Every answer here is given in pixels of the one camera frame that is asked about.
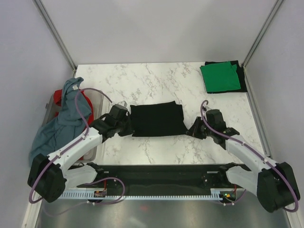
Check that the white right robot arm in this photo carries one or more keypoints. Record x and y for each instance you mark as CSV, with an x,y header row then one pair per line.
x,y
273,183

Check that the blue-grey t-shirt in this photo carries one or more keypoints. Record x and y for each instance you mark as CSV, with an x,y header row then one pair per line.
x,y
66,126

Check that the left aluminium frame post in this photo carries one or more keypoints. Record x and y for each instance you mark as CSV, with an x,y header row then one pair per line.
x,y
53,30

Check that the folded black t-shirt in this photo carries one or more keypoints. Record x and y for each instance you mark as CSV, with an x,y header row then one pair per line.
x,y
241,76

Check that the red t-shirt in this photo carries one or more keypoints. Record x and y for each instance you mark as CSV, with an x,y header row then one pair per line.
x,y
57,98

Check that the white slotted cable duct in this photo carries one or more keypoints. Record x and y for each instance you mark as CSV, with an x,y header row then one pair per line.
x,y
90,194

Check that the black t-shirt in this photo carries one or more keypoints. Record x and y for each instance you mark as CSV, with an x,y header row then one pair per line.
x,y
157,120
241,76

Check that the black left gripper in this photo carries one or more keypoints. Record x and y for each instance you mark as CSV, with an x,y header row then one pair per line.
x,y
129,130

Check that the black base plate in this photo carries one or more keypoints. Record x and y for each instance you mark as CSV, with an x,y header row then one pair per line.
x,y
161,180

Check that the aluminium frame post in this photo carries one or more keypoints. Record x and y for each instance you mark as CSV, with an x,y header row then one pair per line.
x,y
53,30
267,23

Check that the right aluminium frame post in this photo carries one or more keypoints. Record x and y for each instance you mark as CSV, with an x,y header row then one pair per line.
x,y
267,23

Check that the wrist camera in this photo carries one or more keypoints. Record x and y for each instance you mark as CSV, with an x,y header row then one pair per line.
x,y
119,110
215,117

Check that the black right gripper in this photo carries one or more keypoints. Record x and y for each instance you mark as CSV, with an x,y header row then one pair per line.
x,y
194,130

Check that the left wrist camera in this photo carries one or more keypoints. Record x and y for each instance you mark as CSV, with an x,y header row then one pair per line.
x,y
119,110

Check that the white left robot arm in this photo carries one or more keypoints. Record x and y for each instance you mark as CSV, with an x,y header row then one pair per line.
x,y
52,174

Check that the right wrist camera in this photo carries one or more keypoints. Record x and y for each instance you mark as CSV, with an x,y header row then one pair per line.
x,y
215,117

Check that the folded green t-shirt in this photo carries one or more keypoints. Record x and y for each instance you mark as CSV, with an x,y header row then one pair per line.
x,y
220,77

